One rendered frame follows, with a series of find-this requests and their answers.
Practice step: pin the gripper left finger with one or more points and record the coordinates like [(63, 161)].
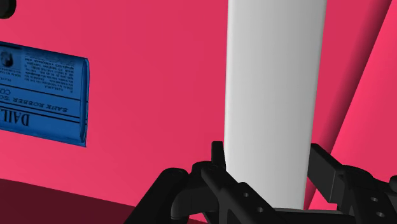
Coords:
[(214, 192)]

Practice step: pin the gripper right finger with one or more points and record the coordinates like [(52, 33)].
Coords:
[(356, 192)]

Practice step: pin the tall white cylinder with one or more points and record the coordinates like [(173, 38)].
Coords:
[(273, 93)]

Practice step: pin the blue folded newspaper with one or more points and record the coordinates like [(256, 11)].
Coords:
[(43, 99)]

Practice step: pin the black round object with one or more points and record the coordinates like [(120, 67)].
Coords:
[(5, 7)]

